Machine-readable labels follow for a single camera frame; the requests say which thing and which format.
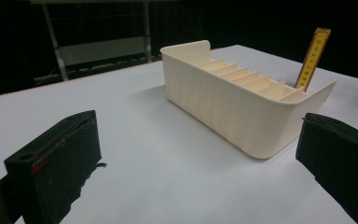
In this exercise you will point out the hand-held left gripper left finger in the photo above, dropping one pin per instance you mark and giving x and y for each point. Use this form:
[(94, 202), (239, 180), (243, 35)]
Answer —
[(62, 168)]

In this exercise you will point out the yellow folding ruler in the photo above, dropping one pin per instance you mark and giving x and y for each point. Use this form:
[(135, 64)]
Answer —
[(312, 59)]

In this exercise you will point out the metal stand frame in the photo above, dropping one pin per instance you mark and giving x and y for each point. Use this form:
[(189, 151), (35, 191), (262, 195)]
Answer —
[(99, 49)]

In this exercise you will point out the cream slotted storage box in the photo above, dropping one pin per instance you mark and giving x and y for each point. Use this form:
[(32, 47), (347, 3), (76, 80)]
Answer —
[(230, 105)]

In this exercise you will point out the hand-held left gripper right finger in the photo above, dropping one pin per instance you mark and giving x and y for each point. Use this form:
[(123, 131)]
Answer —
[(341, 155)]

